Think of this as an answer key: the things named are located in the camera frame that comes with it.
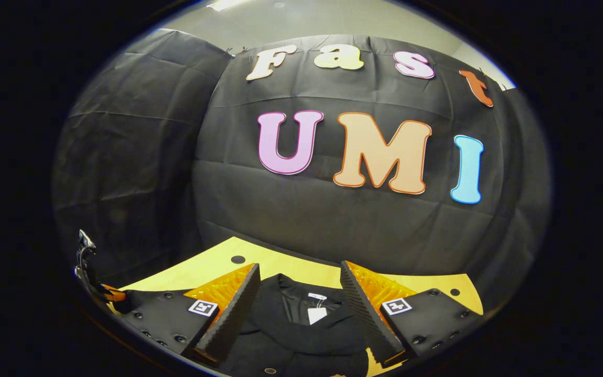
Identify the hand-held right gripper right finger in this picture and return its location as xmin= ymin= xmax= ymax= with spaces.
xmin=340 ymin=260 xmax=485 ymax=367

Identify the black backdrop cloth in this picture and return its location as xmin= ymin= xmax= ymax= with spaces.
xmin=52 ymin=29 xmax=551 ymax=315

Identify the black button shirt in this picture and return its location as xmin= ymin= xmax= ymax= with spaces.
xmin=218 ymin=273 xmax=386 ymax=377

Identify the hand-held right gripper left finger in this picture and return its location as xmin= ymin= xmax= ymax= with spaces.
xmin=118 ymin=263 xmax=261 ymax=365

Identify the rectangular ceiling light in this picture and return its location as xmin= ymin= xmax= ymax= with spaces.
xmin=207 ymin=0 xmax=245 ymax=12

